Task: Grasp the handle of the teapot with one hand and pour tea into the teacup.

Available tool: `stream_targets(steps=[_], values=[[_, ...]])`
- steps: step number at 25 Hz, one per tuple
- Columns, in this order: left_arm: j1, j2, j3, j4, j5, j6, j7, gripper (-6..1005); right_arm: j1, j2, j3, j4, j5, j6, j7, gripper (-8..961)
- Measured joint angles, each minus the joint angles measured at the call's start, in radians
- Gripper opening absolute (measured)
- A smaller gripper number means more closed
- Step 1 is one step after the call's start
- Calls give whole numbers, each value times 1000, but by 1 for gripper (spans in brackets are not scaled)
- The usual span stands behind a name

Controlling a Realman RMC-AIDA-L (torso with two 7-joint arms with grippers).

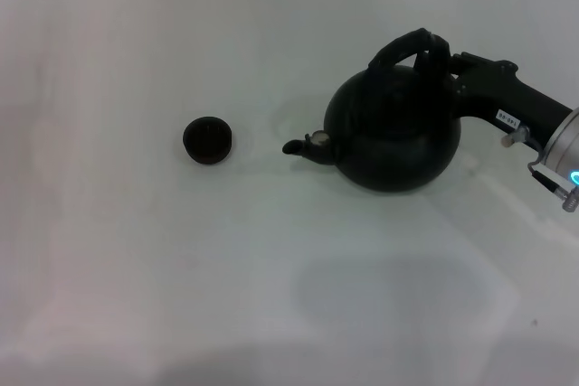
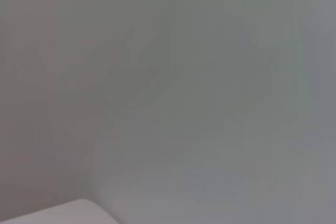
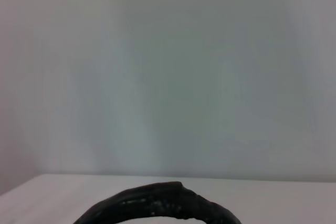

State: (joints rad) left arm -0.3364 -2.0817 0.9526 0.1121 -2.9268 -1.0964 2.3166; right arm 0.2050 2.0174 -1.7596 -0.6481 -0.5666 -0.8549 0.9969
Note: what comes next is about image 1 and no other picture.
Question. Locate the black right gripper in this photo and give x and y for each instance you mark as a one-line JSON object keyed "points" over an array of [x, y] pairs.
{"points": [[502, 92]]}

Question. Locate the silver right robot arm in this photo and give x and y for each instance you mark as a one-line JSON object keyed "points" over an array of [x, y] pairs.
{"points": [[565, 146]]}

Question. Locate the small dark round teacup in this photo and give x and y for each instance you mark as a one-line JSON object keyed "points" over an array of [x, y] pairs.
{"points": [[208, 139]]}

